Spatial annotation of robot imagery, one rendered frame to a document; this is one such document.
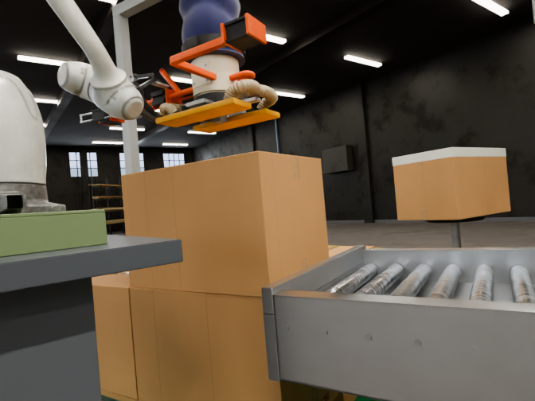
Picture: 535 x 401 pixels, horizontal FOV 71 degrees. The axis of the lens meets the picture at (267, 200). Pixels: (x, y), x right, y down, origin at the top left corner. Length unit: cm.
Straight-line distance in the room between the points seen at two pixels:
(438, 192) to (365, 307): 163
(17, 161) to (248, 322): 69
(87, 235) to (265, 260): 47
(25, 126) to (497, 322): 89
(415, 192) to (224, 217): 155
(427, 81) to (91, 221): 978
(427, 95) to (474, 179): 780
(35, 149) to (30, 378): 40
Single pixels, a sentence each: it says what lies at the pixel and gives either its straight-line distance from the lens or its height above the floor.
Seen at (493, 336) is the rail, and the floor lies 55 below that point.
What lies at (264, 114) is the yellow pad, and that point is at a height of 111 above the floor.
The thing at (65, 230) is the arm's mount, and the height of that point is 78.
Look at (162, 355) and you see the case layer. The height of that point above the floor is 32.
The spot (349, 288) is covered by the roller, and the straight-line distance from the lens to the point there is 115.
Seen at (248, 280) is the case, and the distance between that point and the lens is 107.
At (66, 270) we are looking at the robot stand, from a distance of 63.
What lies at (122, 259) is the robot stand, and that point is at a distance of 64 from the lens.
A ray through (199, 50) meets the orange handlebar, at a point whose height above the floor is 123.
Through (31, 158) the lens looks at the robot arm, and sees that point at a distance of 82.
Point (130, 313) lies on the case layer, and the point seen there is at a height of 45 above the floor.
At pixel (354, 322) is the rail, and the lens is 79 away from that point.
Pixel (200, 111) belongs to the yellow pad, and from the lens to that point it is 125.
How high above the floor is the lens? 80
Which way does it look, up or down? level
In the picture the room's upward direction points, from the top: 5 degrees counter-clockwise
